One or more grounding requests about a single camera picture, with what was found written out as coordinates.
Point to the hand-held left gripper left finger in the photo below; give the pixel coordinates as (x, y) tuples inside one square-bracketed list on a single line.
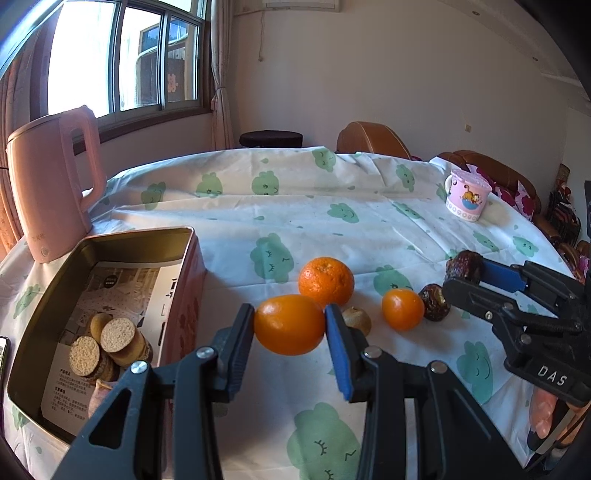
[(235, 355)]

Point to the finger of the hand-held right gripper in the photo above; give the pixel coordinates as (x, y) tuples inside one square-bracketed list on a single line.
[(503, 276), (466, 293)]

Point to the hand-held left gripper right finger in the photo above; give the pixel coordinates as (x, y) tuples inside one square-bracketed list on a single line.
[(339, 355)]

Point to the dark brown date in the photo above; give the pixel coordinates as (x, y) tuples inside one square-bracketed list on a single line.
[(434, 302), (464, 266)]

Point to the small brown kiwi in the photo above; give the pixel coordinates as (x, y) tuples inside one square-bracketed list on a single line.
[(358, 321)]

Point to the smooth oval orange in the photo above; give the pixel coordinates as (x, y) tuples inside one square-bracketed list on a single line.
[(289, 324)]

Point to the small orange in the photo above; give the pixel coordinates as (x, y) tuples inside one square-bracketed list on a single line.
[(402, 309)]

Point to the large round orange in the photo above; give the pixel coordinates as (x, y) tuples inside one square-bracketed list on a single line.
[(326, 281)]

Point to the pink metal tin box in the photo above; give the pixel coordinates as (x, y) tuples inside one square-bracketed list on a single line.
[(182, 295)]

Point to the person's right hand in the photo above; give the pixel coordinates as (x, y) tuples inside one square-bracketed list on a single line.
[(542, 415)]

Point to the floral cushion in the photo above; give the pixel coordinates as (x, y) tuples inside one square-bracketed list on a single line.
[(517, 196)]

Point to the pink cartoon cup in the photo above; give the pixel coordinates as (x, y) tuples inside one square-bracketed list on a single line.
[(466, 194)]

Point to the printed paper leaflet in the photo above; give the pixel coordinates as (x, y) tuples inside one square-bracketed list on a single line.
[(124, 286)]

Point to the white tablecloth green print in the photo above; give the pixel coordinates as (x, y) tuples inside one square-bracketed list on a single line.
[(323, 207)]

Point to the brown leather chair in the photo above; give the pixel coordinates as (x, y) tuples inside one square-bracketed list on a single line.
[(369, 138)]

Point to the black round stool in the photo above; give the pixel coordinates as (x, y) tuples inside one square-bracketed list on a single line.
[(270, 138)]

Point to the black smartphone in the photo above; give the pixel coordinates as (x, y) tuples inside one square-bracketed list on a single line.
[(2, 353)]

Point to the pink electric kettle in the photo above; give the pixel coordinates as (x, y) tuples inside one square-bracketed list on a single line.
[(51, 184)]

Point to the wide beige curtain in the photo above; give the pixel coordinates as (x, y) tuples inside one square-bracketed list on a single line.
[(11, 221)]

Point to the narrow beige curtain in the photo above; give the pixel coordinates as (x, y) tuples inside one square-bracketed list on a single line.
[(221, 74)]

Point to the sliding glass window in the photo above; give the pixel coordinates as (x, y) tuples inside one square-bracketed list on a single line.
[(129, 55)]

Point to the white air conditioner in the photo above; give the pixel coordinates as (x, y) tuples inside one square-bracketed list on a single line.
[(300, 3)]

